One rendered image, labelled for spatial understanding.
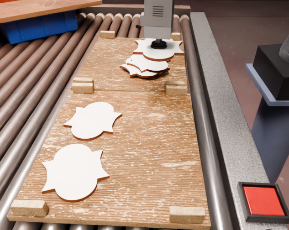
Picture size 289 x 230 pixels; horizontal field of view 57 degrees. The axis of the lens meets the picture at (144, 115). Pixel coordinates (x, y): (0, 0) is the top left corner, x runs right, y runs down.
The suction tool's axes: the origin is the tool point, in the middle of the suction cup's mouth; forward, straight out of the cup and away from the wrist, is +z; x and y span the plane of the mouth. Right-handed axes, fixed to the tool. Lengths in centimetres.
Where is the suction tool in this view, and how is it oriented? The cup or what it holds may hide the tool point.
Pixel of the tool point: (158, 50)
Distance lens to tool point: 71.6
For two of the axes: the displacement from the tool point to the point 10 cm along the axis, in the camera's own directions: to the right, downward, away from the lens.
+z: 0.0, 7.9, 6.1
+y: -1.7, 6.0, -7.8
